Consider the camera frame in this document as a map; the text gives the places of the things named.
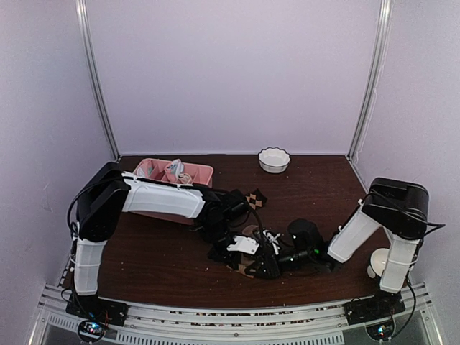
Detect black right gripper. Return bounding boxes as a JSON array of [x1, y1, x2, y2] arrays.
[[247, 249, 315, 280]]

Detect tan ribbed sock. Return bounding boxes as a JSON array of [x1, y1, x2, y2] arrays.
[[236, 225, 262, 278]]

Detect brown argyle patterned sock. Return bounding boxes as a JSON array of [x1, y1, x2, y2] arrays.
[[245, 188, 268, 210]]

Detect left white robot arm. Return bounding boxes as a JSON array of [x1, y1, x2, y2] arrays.
[[67, 162, 259, 319]]

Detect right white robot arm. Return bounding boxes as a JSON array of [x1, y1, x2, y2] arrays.
[[244, 178, 444, 318]]

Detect rolled socks in box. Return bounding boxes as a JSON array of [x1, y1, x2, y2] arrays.
[[164, 159, 193, 185]]

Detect white scalloped ceramic bowl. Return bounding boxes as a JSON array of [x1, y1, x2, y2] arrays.
[[258, 147, 291, 174]]

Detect pink divided storage box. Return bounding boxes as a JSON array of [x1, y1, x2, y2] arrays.
[[129, 159, 215, 226]]

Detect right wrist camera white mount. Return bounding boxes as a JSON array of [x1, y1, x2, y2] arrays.
[[263, 229, 281, 256]]

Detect aluminium front rail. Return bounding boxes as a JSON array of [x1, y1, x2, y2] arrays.
[[26, 284, 443, 344]]

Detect left aluminium corner post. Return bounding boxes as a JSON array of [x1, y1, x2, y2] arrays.
[[75, 0, 121, 161]]

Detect aluminium corner post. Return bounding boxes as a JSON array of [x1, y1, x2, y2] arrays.
[[75, 0, 121, 161], [348, 0, 392, 164]]

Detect right aluminium corner post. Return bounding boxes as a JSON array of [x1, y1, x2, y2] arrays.
[[348, 0, 392, 164]]

